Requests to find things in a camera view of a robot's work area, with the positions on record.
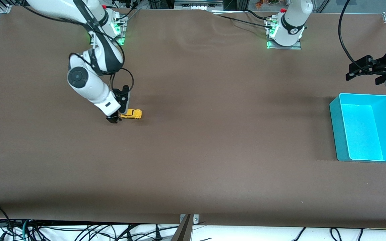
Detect yellow beetle toy car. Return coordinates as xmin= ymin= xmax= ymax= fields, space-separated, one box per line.
xmin=119 ymin=109 xmax=142 ymax=120

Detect turquoise plastic bin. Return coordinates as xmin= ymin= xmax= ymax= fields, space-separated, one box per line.
xmin=329 ymin=93 xmax=386 ymax=163

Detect brown table cover sheet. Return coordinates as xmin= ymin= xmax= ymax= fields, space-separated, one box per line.
xmin=0 ymin=5 xmax=386 ymax=230

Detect dark angled bar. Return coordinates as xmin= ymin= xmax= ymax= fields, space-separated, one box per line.
xmin=170 ymin=214 xmax=193 ymax=241

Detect grey box behind table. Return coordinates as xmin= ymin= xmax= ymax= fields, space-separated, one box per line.
xmin=174 ymin=0 xmax=224 ymax=10

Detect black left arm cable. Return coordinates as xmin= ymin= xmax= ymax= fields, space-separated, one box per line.
xmin=338 ymin=0 xmax=386 ymax=75

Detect black base cables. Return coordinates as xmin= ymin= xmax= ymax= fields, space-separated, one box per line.
xmin=210 ymin=9 xmax=274 ymax=30
xmin=111 ymin=0 xmax=140 ymax=21

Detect small metal table bracket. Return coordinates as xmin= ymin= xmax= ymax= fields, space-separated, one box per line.
xmin=180 ymin=214 xmax=199 ymax=224

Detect teal floor cable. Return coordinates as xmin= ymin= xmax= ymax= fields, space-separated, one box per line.
xmin=21 ymin=220 xmax=30 ymax=241

